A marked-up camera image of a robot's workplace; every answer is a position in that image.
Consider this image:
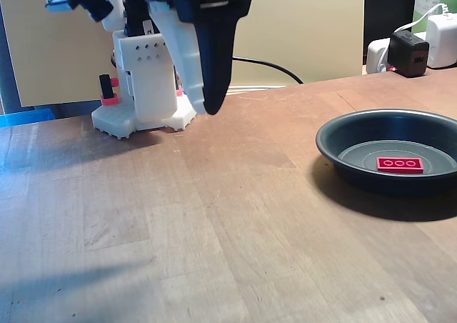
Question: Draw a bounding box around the dark round metal pan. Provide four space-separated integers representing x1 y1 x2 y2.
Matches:
315 109 457 197

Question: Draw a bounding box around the red lego block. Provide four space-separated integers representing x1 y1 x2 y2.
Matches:
376 156 425 175

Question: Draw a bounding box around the white wall plug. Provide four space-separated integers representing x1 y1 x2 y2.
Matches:
366 37 394 75

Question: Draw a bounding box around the white power adapter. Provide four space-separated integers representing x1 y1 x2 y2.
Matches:
426 13 457 70

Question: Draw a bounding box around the black monitor panel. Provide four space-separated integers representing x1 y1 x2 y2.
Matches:
363 0 418 66

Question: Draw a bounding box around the black power adapter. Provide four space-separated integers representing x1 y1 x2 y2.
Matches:
387 30 431 79

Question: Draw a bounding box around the black power cable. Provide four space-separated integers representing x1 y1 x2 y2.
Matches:
231 56 305 85

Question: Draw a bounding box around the white charger cable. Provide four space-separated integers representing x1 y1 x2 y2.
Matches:
377 2 450 71

